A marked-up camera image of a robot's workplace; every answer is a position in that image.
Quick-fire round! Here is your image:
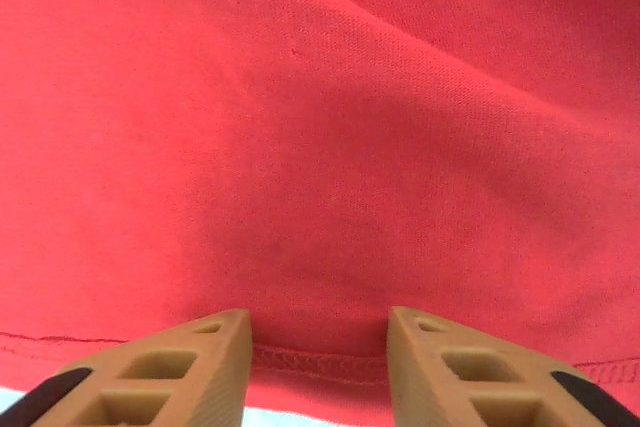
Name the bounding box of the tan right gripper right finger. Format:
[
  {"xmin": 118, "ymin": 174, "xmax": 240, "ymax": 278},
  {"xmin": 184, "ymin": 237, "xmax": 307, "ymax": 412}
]
[{"xmin": 387, "ymin": 305, "xmax": 640, "ymax": 427}]

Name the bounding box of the red t-shirt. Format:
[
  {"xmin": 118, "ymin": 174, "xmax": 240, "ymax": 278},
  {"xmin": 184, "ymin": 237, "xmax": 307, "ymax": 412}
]
[{"xmin": 0, "ymin": 0, "xmax": 640, "ymax": 427}]

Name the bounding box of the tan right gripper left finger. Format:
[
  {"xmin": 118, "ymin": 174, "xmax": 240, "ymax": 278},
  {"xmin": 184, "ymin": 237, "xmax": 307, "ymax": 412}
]
[{"xmin": 14, "ymin": 307, "xmax": 253, "ymax": 427}]

